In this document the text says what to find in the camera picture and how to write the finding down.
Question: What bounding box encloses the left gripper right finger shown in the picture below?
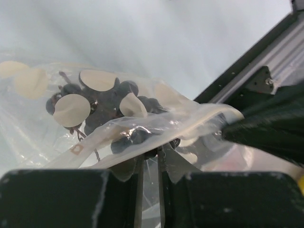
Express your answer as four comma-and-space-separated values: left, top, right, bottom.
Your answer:
158, 144, 304, 228

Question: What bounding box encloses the polka dot zip bag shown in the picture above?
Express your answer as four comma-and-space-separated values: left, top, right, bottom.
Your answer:
0, 61, 243, 228

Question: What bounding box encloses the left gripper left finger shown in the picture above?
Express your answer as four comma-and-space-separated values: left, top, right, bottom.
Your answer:
0, 156, 143, 228

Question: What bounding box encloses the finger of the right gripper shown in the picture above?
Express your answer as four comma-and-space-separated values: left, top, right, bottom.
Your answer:
221, 84, 304, 166

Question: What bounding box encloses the dark fake grape bunch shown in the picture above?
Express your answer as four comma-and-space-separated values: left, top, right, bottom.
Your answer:
46, 69, 174, 168

